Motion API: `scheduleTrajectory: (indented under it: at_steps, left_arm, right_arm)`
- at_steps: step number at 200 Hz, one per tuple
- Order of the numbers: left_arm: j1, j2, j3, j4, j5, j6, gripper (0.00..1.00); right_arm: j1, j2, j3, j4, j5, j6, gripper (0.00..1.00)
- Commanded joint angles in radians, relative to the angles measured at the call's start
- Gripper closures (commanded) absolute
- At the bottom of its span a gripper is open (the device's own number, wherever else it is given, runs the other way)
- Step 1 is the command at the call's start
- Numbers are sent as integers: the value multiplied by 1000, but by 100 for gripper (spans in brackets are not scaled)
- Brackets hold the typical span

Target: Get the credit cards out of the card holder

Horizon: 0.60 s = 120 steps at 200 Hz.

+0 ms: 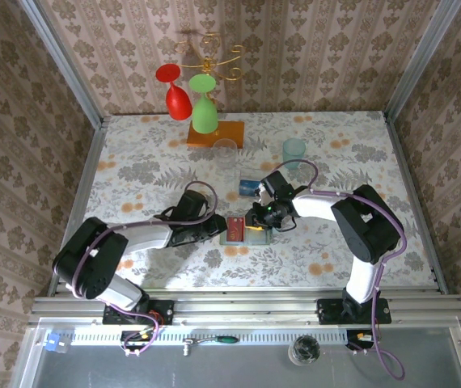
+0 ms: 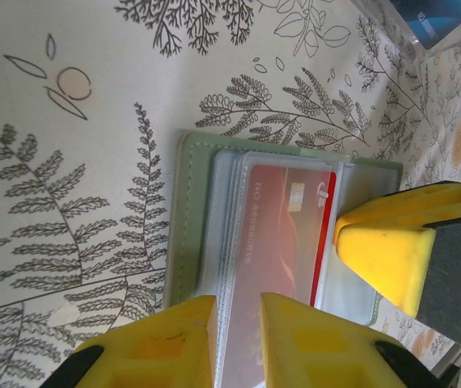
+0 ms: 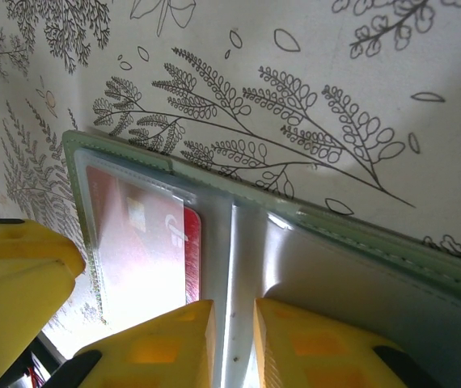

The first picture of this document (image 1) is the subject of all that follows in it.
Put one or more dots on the pale green card holder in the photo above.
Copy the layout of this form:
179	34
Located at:
260	238

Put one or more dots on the red credit card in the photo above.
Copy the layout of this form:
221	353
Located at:
235	230

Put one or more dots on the blue credit card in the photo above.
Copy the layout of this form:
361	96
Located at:
247	189

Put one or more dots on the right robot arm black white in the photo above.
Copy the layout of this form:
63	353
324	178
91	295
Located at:
366	230

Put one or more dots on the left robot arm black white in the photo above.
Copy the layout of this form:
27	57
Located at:
85	258

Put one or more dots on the teal plastic cup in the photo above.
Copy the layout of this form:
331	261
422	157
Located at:
294	151

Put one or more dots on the clear glass cup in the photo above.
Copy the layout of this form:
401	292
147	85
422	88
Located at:
225	153

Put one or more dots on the orange wooden rack base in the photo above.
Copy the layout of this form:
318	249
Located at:
230	135

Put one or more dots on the green wine glass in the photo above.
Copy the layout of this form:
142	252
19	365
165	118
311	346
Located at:
204	117

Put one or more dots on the black connector board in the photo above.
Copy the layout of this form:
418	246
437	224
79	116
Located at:
133	337
358	337

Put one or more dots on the red wine glass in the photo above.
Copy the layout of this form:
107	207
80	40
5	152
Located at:
178	103

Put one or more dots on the clear glass jar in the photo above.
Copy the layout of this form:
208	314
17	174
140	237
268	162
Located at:
304	351

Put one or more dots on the grey metal shelf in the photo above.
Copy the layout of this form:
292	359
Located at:
214	372

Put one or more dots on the small blue plastic block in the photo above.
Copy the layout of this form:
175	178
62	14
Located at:
53	342

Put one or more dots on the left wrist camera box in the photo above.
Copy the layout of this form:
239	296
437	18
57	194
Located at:
190	204

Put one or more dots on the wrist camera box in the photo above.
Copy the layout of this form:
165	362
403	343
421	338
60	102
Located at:
190	204
277	184

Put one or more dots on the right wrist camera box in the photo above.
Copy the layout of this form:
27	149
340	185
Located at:
277	184

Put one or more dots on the aluminium frame rail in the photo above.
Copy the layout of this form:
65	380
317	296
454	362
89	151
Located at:
234	307

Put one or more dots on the aluminium side rail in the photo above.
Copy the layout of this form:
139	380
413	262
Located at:
404	169
87	169

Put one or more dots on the aluminium frame post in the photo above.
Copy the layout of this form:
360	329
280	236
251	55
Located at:
64	60
419	60

